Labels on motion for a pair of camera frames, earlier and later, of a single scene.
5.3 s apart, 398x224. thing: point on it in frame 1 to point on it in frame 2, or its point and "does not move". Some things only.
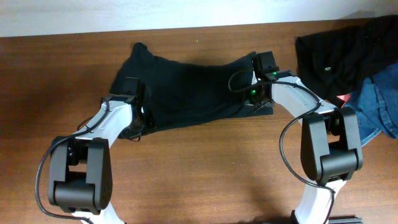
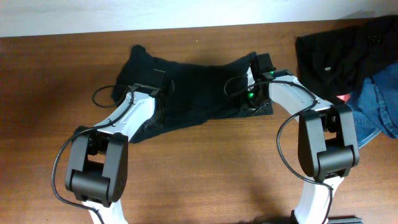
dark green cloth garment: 183,91 does not move
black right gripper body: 257,99 does not move
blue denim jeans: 375,104 does not move
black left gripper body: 137,125 to 162,101
